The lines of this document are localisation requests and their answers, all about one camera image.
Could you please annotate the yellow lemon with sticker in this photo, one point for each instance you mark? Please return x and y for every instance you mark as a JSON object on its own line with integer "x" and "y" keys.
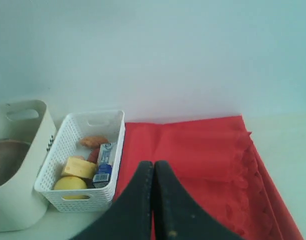
{"x": 71, "y": 183}

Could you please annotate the white perforated plastic basket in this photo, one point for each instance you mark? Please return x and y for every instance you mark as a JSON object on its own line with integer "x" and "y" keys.
{"x": 75, "y": 126}

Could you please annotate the cream plastic storage bin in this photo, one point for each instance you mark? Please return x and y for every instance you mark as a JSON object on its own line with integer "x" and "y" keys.
{"x": 27, "y": 131}

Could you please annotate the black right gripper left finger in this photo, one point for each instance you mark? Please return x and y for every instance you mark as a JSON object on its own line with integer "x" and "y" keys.
{"x": 130, "y": 216}

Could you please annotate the red sausage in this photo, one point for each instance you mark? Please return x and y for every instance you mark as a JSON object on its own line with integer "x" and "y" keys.
{"x": 93, "y": 156}

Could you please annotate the blue white milk carton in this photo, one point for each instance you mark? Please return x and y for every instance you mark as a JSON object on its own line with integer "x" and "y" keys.
{"x": 105, "y": 163}

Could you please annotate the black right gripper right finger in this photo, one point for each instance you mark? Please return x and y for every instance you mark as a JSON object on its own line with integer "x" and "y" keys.
{"x": 177, "y": 216}

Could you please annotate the yellow cheese wedge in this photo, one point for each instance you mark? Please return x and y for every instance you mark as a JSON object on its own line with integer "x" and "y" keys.
{"x": 78, "y": 167}

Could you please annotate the red scalloped table cloth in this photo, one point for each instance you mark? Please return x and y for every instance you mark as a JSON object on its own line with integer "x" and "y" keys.
{"x": 218, "y": 164}

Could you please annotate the round wooden plate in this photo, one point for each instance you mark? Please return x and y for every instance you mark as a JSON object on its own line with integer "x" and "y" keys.
{"x": 12, "y": 155}

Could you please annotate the fried chicken nugget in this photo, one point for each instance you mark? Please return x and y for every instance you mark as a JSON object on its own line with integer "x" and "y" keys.
{"x": 93, "y": 141}

